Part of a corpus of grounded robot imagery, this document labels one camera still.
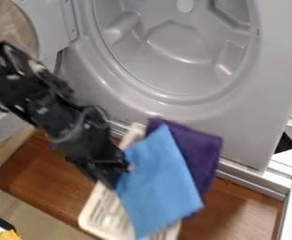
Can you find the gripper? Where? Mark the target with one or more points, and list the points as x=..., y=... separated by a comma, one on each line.
x=94, y=156

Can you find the blue cloth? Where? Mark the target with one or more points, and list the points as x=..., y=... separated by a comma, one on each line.
x=156, y=184

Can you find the violet cloth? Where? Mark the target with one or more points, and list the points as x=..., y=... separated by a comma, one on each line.
x=198, y=146

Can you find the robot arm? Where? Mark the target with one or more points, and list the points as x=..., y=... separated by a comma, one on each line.
x=22, y=87

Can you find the washing machine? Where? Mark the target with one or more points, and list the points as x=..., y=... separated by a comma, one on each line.
x=185, y=72

